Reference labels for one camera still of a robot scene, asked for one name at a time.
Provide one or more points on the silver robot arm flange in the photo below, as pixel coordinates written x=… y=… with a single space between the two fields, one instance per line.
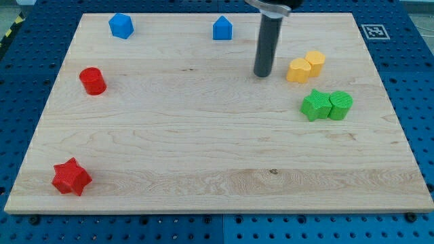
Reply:
x=275 y=8

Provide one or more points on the light wooden board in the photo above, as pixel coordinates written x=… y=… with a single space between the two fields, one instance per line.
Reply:
x=185 y=127

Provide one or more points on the blue house-shaped block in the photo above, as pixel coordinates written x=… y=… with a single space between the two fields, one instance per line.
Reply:
x=222 y=29

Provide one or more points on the yellow heart block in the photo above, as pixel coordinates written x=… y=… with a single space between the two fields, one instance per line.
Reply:
x=298 y=71

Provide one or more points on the green star block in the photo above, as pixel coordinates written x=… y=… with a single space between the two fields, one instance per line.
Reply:
x=316 y=105

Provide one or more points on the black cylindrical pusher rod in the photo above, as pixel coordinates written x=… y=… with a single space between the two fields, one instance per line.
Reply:
x=266 y=45

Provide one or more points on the yellow hexagonal block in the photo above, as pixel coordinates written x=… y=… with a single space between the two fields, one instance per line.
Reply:
x=317 y=60

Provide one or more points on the green cylinder block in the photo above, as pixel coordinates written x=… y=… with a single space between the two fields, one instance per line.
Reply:
x=341 y=104

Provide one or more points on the red cylinder block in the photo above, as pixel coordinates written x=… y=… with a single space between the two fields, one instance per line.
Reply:
x=92 y=80

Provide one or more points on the blue hexagonal block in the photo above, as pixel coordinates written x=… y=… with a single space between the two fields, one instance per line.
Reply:
x=121 y=26

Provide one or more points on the red star block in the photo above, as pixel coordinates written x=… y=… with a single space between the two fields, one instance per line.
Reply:
x=70 y=177

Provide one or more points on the white fiducial marker tag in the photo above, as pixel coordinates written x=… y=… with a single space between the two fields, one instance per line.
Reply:
x=375 y=32

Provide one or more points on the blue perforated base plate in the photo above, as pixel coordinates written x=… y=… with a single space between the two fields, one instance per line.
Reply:
x=38 y=46

